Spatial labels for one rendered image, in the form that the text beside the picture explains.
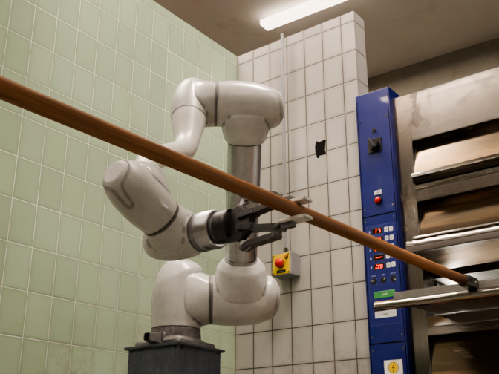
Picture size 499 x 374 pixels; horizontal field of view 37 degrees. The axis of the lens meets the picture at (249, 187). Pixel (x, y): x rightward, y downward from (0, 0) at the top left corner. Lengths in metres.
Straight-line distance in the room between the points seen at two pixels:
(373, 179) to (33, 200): 1.33
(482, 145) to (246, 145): 1.11
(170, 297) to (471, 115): 1.40
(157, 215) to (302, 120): 1.84
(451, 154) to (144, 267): 1.27
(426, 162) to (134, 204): 1.63
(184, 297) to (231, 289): 0.14
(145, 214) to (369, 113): 1.72
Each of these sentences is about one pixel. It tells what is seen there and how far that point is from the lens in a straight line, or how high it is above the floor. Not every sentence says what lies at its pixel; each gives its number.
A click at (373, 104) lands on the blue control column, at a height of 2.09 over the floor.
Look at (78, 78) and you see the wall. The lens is 2.93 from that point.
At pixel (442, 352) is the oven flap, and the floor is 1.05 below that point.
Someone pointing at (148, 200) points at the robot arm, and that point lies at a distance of 1.61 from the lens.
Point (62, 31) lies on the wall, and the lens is 2.96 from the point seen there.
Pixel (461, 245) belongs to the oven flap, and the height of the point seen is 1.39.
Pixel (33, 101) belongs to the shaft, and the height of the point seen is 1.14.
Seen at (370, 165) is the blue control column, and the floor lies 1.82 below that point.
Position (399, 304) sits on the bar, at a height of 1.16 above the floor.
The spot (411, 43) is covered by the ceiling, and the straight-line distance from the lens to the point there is 7.49.
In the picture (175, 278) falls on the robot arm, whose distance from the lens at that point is 2.29.
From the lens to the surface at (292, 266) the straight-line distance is 3.12.
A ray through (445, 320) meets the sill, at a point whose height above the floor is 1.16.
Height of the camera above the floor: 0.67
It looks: 21 degrees up
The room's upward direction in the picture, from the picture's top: straight up
